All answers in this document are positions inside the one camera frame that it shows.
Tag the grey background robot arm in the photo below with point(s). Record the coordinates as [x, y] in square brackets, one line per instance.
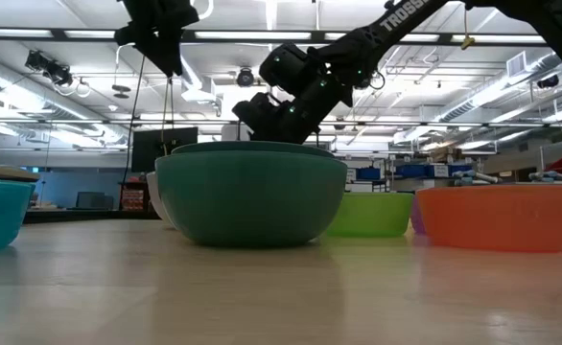
[477, 176]
[554, 176]

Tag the dark ceiling disc fixture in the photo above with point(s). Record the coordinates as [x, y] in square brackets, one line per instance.
[121, 89]

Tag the wooden shelf board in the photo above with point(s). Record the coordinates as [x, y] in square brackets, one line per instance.
[3, 173]

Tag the black ceiling camera rig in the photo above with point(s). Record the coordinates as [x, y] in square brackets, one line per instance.
[51, 69]

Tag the grey box on bench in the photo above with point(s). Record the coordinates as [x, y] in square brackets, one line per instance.
[94, 200]

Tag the red drawer cabinet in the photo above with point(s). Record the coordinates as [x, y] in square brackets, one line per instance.
[132, 199]

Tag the orange bowl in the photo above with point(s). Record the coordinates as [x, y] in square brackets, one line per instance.
[499, 218]

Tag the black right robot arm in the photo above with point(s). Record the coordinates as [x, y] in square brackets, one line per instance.
[396, 21]

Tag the teal green bowl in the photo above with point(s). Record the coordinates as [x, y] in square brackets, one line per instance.
[252, 147]

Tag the round black ceiling camera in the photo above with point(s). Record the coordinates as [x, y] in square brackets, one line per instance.
[245, 77]

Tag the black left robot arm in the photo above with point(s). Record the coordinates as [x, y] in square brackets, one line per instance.
[158, 29]

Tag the white bowl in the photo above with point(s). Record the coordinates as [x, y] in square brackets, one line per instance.
[154, 196]

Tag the large dark green bowl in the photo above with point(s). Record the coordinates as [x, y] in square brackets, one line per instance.
[251, 201]

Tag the purple bowl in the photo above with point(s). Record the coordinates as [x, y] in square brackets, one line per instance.
[415, 218]

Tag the yellow hanging hook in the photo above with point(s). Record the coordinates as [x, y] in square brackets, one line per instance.
[467, 42]

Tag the lime green bowl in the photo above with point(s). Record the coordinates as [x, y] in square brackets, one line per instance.
[372, 213]

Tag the black ceiling box device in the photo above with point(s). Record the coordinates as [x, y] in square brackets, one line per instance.
[548, 81]

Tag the black monitor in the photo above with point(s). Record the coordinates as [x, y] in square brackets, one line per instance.
[147, 148]

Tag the white ceiling air vent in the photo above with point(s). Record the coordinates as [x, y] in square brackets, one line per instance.
[516, 64]

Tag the blue storage bins shelf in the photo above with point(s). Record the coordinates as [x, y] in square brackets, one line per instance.
[420, 171]

